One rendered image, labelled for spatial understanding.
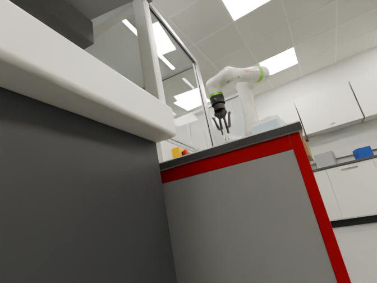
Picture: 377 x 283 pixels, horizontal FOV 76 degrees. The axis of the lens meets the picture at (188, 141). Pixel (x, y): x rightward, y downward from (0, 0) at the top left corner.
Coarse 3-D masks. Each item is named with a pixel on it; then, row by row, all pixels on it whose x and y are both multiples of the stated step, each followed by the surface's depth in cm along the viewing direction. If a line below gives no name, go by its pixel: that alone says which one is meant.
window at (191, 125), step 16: (160, 32) 170; (160, 48) 160; (176, 48) 193; (160, 64) 152; (176, 64) 181; (192, 64) 224; (176, 80) 170; (192, 80) 208; (176, 96) 161; (192, 96) 195; (176, 112) 152; (192, 112) 182; (176, 128) 145; (192, 128) 172; (208, 128) 209; (192, 144) 162; (208, 144) 195
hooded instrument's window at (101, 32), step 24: (24, 0) 39; (48, 0) 43; (72, 0) 50; (96, 0) 58; (120, 0) 70; (144, 0) 87; (48, 24) 42; (72, 24) 47; (96, 24) 55; (120, 24) 65; (144, 24) 81; (96, 48) 52; (120, 48) 62; (144, 48) 75; (120, 72) 58; (144, 72) 70
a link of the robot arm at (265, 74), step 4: (260, 68) 170; (264, 68) 173; (260, 72) 168; (264, 72) 171; (268, 72) 175; (260, 76) 169; (264, 76) 172; (268, 76) 176; (260, 80) 173; (264, 80) 176; (256, 84) 182
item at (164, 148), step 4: (156, 144) 118; (160, 144) 117; (164, 144) 121; (168, 144) 125; (172, 144) 129; (160, 148) 117; (164, 148) 120; (168, 148) 124; (172, 148) 128; (184, 148) 142; (160, 152) 116; (164, 152) 118; (168, 152) 122; (188, 152) 147; (192, 152) 153; (160, 156) 116; (164, 156) 117; (168, 156) 121; (172, 156) 125; (160, 160) 115; (164, 160) 116
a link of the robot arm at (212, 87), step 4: (208, 80) 159; (212, 80) 154; (216, 80) 152; (208, 84) 156; (212, 84) 154; (216, 84) 152; (208, 88) 157; (212, 88) 155; (216, 88) 154; (220, 88) 154; (208, 92) 158; (212, 92) 154; (216, 92) 153; (220, 92) 154
